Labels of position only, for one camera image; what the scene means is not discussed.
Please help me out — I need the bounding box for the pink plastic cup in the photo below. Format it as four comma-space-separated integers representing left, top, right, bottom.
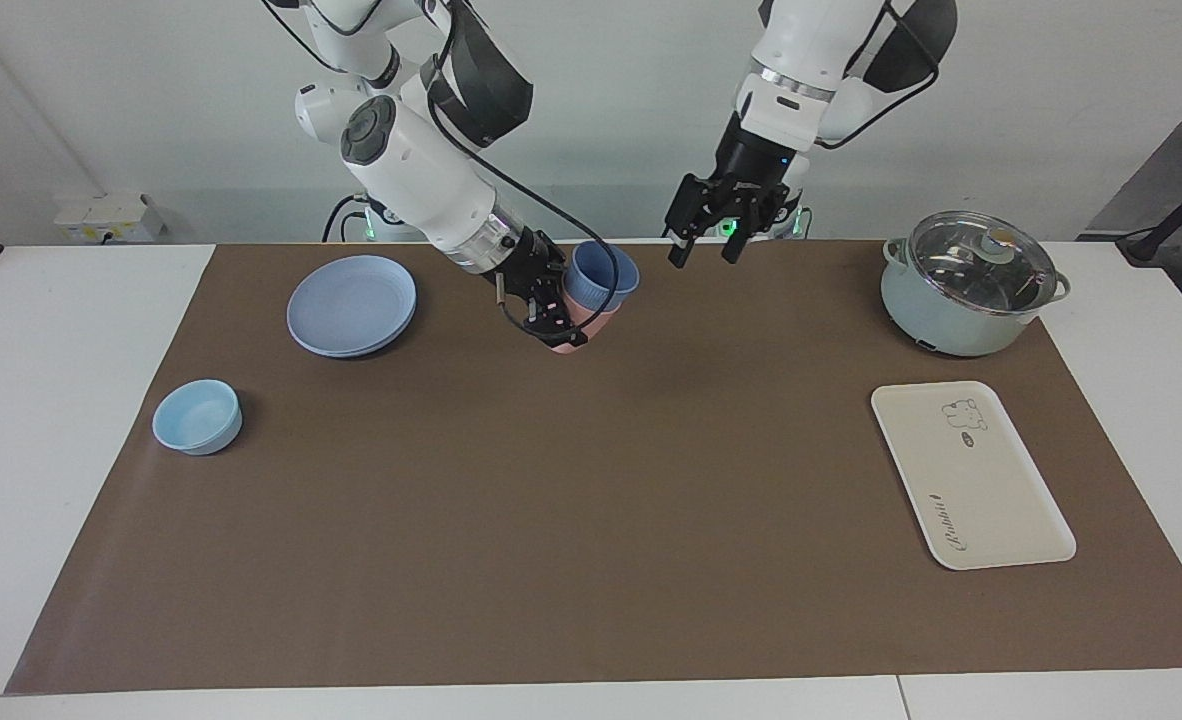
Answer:
549, 300, 618, 355

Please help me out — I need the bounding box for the blue ribbed plastic cup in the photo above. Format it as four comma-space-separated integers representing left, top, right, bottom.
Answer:
563, 241, 641, 314

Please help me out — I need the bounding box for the cream rectangular rabbit tray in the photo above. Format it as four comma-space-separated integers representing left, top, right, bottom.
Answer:
870, 380, 1078, 571

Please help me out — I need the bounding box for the brown table mat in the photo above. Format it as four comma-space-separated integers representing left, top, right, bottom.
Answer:
4, 240, 1182, 696

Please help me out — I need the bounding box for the lavender blue round plate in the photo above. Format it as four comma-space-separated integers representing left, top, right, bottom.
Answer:
286, 255, 418, 359

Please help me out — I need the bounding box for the pale green cooking pot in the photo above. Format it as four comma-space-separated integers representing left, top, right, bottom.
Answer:
880, 236, 1072, 358

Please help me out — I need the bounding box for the light blue small bowl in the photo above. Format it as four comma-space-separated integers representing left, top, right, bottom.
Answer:
152, 379, 244, 457

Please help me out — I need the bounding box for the black stand leg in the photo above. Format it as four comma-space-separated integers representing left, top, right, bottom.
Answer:
1116, 160, 1182, 267

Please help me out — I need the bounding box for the white power strip box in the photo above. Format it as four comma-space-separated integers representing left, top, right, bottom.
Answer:
54, 193, 167, 245

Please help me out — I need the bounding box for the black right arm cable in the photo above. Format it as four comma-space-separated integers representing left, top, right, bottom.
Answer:
421, 0, 622, 336

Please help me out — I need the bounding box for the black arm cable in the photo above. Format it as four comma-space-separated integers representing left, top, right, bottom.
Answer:
816, 0, 942, 151
421, 0, 622, 336

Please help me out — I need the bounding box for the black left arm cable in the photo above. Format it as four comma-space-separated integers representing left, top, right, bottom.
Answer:
816, 0, 942, 151

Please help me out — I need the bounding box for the black right base cable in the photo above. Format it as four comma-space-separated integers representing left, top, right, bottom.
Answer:
321, 193, 372, 242

